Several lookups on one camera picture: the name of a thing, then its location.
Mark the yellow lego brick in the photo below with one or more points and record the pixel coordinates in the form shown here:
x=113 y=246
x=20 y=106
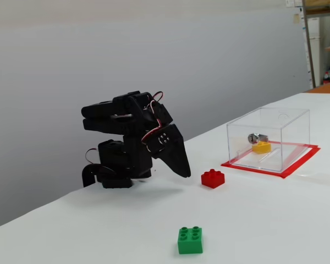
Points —
x=261 y=148

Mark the orange table surface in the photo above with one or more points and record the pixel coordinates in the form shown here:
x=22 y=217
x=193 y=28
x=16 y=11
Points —
x=327 y=88

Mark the red lego brick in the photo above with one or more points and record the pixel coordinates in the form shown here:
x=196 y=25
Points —
x=213 y=179

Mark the white cabinet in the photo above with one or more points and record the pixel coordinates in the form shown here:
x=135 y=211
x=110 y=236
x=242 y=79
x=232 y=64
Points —
x=315 y=41

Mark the green lego brick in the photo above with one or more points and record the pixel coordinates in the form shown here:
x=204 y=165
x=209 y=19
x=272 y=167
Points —
x=190 y=242

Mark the transparent acrylic box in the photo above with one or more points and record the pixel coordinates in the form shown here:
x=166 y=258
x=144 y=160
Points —
x=266 y=162

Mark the beige paper note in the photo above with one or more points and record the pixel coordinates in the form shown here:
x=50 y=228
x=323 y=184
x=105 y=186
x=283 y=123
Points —
x=296 y=18

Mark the black table clamp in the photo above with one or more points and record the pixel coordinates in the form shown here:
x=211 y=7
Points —
x=87 y=174

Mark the red tape frame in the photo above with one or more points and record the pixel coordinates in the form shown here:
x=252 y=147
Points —
x=288 y=171

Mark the red capped bottle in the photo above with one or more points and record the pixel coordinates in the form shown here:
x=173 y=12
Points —
x=326 y=79

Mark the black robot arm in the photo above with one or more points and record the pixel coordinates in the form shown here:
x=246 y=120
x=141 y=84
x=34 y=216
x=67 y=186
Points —
x=104 y=110

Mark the silver cam lock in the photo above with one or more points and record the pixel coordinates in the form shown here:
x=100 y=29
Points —
x=255 y=138

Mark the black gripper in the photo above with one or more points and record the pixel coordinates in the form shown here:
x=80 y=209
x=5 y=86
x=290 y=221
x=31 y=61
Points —
x=172 y=149

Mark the grey metal shelf frame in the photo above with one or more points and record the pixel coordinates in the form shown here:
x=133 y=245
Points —
x=308 y=41

